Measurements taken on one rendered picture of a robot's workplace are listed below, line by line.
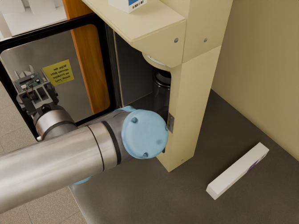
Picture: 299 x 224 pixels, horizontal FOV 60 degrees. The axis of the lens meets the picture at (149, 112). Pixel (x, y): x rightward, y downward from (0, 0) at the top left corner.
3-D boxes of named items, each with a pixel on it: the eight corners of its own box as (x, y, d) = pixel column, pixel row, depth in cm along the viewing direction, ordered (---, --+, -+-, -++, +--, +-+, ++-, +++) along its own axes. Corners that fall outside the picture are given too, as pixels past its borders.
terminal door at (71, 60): (117, 108, 100) (103, 11, 69) (38, 143, 89) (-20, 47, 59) (116, 107, 100) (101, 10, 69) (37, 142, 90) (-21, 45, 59)
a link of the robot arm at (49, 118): (80, 136, 58) (45, 154, 55) (71, 122, 61) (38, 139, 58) (72, 115, 53) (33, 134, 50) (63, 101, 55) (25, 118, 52)
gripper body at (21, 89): (42, 66, 60) (62, 98, 54) (53, 92, 67) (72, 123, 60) (9, 79, 57) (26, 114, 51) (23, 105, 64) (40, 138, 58)
